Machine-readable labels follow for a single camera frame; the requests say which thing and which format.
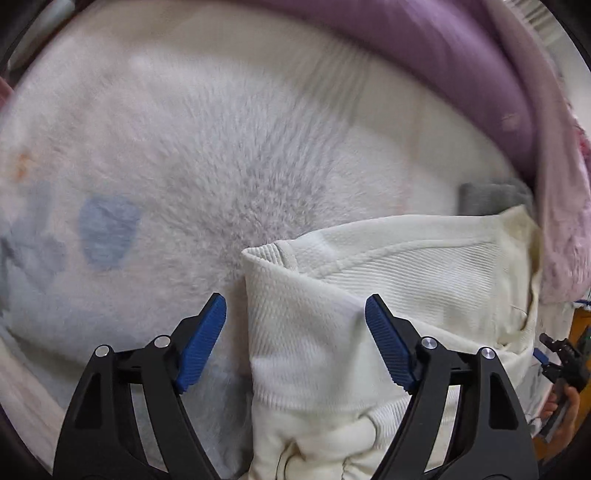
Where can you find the purple bedding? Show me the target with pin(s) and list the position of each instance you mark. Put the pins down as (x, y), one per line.
(438, 60)

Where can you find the pink fuzzy blanket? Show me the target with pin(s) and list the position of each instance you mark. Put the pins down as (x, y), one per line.
(554, 184)

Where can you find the cream knit sweater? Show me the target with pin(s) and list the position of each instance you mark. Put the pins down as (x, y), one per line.
(323, 323)

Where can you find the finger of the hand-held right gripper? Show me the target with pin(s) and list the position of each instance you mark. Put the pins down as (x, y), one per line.
(556, 346)

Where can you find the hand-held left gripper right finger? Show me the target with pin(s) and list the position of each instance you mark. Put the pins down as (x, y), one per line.
(387, 344)

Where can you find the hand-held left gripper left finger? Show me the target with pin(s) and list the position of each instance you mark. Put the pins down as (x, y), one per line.
(203, 339)

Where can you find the grey cloth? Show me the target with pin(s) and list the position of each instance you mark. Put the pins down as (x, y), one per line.
(491, 196)

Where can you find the person's right hand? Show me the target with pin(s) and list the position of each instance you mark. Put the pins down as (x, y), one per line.
(564, 415)

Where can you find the white fluffy printed blanket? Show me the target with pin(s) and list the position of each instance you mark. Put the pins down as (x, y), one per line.
(194, 161)

